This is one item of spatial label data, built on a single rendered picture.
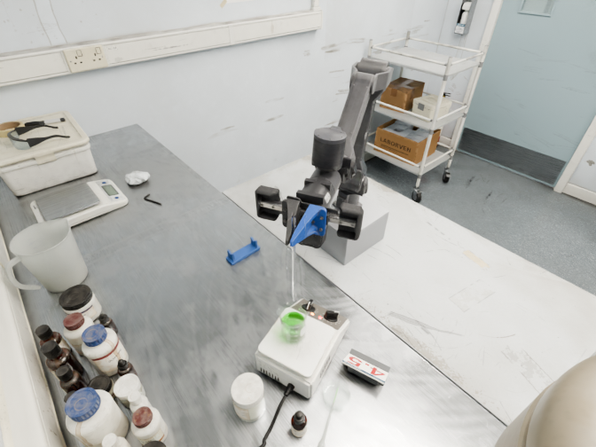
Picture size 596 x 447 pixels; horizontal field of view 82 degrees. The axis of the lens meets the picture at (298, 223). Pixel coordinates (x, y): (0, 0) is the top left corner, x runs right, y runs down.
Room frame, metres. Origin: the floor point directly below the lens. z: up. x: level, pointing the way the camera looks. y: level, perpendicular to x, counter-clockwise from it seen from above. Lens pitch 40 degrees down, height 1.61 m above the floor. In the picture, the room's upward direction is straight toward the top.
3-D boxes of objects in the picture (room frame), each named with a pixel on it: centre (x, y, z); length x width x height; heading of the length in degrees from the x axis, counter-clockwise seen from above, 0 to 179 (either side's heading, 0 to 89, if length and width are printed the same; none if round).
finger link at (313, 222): (0.41, -0.02, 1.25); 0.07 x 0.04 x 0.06; 160
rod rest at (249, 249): (0.71, 0.16, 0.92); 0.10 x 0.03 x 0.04; 132
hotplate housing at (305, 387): (0.41, -0.01, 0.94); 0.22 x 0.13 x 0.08; 151
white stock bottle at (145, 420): (0.24, 0.26, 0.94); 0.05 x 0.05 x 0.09
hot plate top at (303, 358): (0.39, 0.00, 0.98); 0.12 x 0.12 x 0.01; 61
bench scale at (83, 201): (0.94, 0.74, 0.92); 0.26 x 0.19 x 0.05; 132
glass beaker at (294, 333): (0.40, 0.01, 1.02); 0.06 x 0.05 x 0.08; 81
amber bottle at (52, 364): (0.36, 0.47, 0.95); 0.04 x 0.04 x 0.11
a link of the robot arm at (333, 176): (0.56, -0.05, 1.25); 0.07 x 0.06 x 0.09; 160
